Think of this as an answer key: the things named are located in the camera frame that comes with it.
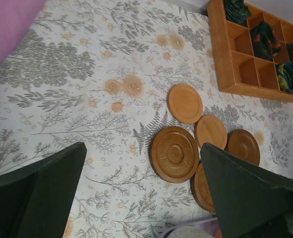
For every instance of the light bamboo coaster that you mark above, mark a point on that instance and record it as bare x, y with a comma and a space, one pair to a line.
210, 129
185, 104

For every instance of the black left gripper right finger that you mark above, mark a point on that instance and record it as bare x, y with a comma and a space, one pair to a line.
250, 202

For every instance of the dark wooden grooved coaster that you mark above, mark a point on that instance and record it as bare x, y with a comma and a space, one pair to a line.
243, 145
174, 154
200, 190

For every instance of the white floral tablecloth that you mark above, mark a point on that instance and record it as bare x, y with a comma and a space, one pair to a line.
98, 71

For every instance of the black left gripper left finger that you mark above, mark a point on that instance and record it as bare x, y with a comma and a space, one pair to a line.
35, 200

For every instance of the orange wooden compartment tray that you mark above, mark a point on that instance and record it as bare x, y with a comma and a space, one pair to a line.
238, 70

